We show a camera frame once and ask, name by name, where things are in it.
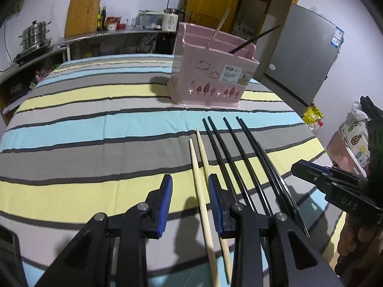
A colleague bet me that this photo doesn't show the translucent stick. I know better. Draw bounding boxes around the translucent stick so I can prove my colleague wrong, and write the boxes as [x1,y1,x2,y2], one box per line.
[210,9,230,42]

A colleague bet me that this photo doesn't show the wooden chopstick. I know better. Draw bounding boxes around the wooden chopstick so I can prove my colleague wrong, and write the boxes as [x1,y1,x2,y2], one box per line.
[196,128,233,285]
[188,138,221,287]

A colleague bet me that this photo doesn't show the black cooktop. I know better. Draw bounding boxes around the black cooktop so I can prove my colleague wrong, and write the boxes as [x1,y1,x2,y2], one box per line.
[13,46,57,64]

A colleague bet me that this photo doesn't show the white electric kettle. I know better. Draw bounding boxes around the white electric kettle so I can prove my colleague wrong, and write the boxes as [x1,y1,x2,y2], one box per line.
[162,8,179,32]

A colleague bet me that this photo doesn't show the framed wall picture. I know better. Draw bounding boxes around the framed wall picture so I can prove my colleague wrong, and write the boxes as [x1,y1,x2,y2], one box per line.
[232,0,272,35]

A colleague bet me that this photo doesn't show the steel kitchen counter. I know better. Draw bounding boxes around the steel kitchen counter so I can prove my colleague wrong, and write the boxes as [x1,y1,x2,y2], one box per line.
[0,28,178,126]

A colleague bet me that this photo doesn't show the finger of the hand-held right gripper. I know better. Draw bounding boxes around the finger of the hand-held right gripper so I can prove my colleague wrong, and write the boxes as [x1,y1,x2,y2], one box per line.
[299,160,367,183]
[292,163,364,193]

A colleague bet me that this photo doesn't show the yellow snack bag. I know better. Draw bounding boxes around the yellow snack bag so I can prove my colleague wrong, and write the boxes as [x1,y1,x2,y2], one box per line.
[303,103,325,127]

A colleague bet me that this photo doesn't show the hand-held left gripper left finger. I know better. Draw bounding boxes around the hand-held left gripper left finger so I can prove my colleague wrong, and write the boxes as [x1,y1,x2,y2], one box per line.
[35,174,173,287]

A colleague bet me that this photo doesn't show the pineapple print cloth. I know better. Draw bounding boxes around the pineapple print cloth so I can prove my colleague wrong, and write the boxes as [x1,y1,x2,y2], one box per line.
[338,103,372,175]

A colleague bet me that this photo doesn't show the striped tablecloth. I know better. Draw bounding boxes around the striped tablecloth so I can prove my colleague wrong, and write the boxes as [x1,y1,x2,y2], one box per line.
[0,53,344,287]

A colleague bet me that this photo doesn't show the grey refrigerator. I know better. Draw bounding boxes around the grey refrigerator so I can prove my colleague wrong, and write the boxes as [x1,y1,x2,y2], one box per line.
[259,4,344,108]

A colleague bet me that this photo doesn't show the red lidded jars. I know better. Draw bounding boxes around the red lidded jars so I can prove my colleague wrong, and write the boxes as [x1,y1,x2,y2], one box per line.
[107,16,124,31]

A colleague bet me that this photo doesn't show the black chopstick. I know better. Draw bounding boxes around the black chopstick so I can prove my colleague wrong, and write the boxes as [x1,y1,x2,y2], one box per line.
[236,116,310,238]
[239,118,303,225]
[223,117,274,217]
[202,118,232,199]
[230,25,282,54]
[207,116,259,216]

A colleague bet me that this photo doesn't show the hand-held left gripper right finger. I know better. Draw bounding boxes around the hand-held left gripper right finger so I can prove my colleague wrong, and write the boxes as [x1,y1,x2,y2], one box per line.
[207,173,344,287]

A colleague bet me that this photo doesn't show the wooden cutting board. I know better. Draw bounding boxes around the wooden cutting board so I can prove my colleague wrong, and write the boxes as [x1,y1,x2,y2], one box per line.
[64,0,102,38]

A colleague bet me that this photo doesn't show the pink utensil basket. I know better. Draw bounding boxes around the pink utensil basket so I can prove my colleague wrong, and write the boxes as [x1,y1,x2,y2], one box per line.
[167,22,260,110]

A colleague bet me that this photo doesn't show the person's right hand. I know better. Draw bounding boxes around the person's right hand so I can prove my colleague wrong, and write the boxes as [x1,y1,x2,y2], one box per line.
[335,212,383,277]

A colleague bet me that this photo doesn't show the steel steamer pot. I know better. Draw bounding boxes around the steel steamer pot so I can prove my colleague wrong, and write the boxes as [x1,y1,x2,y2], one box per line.
[18,20,53,51]

